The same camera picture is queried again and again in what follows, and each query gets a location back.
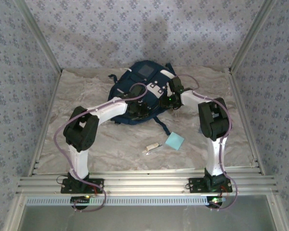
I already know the grey metal panel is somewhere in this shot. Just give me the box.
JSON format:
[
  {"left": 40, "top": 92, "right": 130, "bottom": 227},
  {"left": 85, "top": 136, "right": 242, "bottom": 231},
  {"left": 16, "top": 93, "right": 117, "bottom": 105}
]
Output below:
[{"left": 21, "top": 194, "right": 276, "bottom": 231}]

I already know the light blue sticky note pad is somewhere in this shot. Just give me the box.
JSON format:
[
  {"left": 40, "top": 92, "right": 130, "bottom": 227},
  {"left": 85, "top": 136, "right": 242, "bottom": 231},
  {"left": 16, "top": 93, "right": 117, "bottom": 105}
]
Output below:
[{"left": 164, "top": 131, "right": 185, "bottom": 151}]

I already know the navy blue backpack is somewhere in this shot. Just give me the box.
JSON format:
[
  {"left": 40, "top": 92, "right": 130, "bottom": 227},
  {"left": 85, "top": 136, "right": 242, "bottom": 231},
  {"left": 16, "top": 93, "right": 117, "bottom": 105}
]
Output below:
[{"left": 107, "top": 60, "right": 176, "bottom": 135}]

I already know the aluminium frame post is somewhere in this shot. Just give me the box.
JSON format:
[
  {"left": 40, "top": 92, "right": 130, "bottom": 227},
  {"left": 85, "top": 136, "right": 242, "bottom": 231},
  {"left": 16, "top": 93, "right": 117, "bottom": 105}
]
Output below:
[
  {"left": 229, "top": 0, "right": 279, "bottom": 72},
  {"left": 13, "top": 0, "right": 64, "bottom": 74}
]

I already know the small beige eraser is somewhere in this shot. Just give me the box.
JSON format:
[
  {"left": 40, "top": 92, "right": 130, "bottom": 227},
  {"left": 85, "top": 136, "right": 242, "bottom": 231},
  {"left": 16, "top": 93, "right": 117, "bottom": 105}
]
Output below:
[{"left": 142, "top": 142, "right": 160, "bottom": 154}]

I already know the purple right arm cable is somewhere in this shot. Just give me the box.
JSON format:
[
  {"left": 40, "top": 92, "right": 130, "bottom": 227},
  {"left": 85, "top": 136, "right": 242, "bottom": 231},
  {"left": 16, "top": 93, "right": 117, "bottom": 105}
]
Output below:
[{"left": 177, "top": 74, "right": 237, "bottom": 212}]

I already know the grey slotted cable duct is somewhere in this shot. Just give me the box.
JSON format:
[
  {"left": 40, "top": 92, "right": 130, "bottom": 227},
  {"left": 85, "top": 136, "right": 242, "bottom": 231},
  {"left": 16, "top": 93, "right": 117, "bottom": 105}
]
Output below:
[{"left": 26, "top": 196, "right": 223, "bottom": 207}]

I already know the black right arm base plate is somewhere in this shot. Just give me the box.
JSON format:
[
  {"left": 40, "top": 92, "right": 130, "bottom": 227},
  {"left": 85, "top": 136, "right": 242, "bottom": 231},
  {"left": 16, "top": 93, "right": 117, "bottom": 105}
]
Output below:
[{"left": 188, "top": 177, "right": 233, "bottom": 193}]

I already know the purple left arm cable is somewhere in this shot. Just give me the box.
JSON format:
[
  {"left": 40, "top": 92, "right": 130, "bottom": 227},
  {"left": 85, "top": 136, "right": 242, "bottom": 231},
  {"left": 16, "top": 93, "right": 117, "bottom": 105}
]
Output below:
[{"left": 53, "top": 83, "right": 149, "bottom": 214}]

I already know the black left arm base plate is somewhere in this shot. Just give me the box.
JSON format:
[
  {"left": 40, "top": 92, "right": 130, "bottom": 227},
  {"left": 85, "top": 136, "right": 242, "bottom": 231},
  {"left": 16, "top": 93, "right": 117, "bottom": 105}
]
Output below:
[{"left": 60, "top": 178, "right": 105, "bottom": 194}]

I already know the aluminium side rail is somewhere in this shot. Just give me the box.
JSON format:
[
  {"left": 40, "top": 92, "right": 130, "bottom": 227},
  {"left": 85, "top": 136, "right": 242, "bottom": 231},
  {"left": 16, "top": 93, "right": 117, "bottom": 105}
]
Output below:
[
  {"left": 227, "top": 68, "right": 267, "bottom": 176},
  {"left": 26, "top": 69, "right": 65, "bottom": 178}
]

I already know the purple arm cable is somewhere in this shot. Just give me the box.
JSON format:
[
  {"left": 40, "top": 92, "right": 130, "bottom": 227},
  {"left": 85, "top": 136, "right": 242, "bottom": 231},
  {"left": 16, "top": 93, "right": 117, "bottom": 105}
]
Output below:
[
  {"left": 177, "top": 74, "right": 237, "bottom": 212},
  {"left": 53, "top": 83, "right": 149, "bottom": 214}
]

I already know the aluminium mounting rail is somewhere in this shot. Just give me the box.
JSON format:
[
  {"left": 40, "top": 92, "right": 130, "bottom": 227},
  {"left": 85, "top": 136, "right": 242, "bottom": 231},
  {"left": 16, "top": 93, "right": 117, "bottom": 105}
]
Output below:
[{"left": 15, "top": 168, "right": 279, "bottom": 195}]

